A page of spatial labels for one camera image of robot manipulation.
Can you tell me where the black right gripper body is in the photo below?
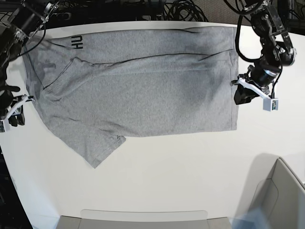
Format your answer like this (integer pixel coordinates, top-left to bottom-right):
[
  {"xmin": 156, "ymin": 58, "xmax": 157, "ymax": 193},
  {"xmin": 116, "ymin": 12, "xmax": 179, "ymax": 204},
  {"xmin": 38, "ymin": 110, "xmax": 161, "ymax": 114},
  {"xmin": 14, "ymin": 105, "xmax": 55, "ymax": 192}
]
[{"xmin": 0, "ymin": 85, "xmax": 20, "ymax": 115}]

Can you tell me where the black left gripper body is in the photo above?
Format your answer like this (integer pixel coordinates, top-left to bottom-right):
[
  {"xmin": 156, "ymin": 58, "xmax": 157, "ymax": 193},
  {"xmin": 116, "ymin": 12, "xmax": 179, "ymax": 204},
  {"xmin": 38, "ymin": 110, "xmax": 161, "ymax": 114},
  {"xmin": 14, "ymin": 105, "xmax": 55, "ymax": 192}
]
[{"xmin": 246, "ymin": 61, "xmax": 283, "ymax": 92}]

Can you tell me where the grey T-shirt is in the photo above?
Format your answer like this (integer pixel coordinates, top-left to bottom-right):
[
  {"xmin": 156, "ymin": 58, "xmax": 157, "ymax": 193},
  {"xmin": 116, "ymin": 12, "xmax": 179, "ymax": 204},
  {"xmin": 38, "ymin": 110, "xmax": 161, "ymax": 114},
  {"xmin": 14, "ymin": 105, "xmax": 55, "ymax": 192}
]
[{"xmin": 23, "ymin": 26, "xmax": 238, "ymax": 167}]

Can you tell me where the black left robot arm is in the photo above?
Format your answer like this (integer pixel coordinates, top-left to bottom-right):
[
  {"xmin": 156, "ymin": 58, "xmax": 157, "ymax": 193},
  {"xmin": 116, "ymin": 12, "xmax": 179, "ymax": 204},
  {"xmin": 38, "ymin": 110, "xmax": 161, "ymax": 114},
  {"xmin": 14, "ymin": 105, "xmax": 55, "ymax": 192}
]
[{"xmin": 231, "ymin": 0, "xmax": 296, "ymax": 110}]

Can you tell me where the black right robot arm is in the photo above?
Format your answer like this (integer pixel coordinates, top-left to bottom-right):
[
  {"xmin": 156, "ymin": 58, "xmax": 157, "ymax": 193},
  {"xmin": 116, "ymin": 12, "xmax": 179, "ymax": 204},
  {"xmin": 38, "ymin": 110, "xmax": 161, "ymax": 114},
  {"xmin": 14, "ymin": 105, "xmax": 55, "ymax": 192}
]
[{"xmin": 0, "ymin": 0, "xmax": 60, "ymax": 133}]

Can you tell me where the grey chair front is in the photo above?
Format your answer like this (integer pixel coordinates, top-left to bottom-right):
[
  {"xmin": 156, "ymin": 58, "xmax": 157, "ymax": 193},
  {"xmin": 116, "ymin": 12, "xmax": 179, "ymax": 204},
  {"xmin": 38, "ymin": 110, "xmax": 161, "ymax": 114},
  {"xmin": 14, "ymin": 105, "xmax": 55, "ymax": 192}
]
[{"xmin": 56, "ymin": 209, "xmax": 232, "ymax": 229}]

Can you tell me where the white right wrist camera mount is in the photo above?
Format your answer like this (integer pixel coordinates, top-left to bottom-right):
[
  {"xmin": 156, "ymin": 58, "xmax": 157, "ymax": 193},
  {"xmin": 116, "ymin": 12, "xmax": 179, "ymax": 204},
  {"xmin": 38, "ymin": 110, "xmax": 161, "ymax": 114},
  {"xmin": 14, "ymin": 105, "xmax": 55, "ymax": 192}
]
[{"xmin": 0, "ymin": 95, "xmax": 34, "ymax": 133}]

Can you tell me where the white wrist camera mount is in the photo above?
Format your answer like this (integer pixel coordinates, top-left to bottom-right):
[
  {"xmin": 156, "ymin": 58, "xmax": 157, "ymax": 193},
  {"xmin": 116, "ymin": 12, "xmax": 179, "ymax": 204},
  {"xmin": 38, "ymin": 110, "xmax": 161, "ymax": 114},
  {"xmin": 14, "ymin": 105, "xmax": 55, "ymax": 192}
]
[
  {"xmin": 230, "ymin": 74, "xmax": 279, "ymax": 111},
  {"xmin": 0, "ymin": 95, "xmax": 34, "ymax": 133}
]

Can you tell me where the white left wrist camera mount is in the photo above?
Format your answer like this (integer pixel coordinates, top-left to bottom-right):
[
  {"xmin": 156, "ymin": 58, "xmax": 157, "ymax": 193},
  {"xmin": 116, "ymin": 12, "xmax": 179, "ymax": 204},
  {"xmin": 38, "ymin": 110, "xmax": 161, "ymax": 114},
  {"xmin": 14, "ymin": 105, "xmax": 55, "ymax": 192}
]
[{"xmin": 230, "ymin": 74, "xmax": 279, "ymax": 111}]

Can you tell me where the black cable bundle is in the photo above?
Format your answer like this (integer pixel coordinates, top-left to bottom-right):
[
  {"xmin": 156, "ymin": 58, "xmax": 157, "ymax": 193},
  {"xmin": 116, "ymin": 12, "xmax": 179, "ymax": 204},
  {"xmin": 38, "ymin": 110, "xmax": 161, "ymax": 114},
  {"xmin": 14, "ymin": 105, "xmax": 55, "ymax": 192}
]
[{"xmin": 164, "ymin": 0, "xmax": 210, "ymax": 23}]

